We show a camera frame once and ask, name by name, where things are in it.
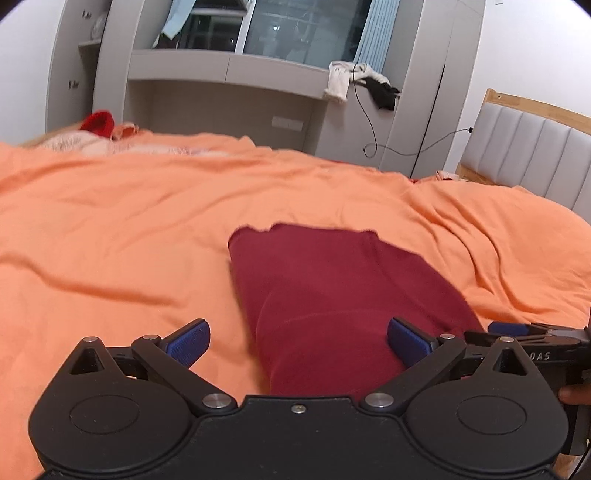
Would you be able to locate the light blue left curtain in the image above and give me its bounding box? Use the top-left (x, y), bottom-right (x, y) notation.
top-left (160, 0), bottom-right (195, 40)

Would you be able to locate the grey padded headboard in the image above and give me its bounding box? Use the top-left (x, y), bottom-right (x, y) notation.
top-left (456, 89), bottom-right (590, 221)

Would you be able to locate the white garment on ledge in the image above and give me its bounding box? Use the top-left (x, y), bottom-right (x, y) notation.
top-left (324, 61), bottom-right (390, 104)

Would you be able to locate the dark red knit shirt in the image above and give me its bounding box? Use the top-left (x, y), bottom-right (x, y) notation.
top-left (228, 224), bottom-right (481, 398)

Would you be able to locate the orange bed blanket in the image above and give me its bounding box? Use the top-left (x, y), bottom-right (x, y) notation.
top-left (1, 145), bottom-right (590, 479)

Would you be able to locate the light blue curtain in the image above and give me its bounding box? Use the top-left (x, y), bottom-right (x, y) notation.
top-left (160, 0), bottom-right (195, 40)
top-left (353, 0), bottom-right (401, 73)

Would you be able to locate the black garment on ledge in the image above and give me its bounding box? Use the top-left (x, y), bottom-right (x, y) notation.
top-left (361, 78), bottom-right (401, 111)

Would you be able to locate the person's right hand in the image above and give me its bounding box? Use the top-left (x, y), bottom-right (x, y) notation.
top-left (558, 384), bottom-right (591, 406)

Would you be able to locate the light blue right curtain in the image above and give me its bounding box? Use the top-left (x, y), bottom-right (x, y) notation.
top-left (353, 0), bottom-right (401, 73)

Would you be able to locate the black power cable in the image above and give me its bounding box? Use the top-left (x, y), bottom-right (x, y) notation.
top-left (351, 68), bottom-right (475, 160)

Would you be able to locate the clear bag in wardrobe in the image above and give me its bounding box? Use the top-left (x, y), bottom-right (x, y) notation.
top-left (90, 11), bottom-right (108, 40)

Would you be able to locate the pink patterned bed sheet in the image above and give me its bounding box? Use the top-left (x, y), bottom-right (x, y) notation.
top-left (21, 123), bottom-right (256, 157)

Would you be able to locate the red plush item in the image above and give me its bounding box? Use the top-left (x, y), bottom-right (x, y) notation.
top-left (79, 110), bottom-right (115, 138)

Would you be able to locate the grey built-in wardrobe unit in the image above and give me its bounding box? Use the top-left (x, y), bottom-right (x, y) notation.
top-left (45, 1), bottom-right (485, 178)

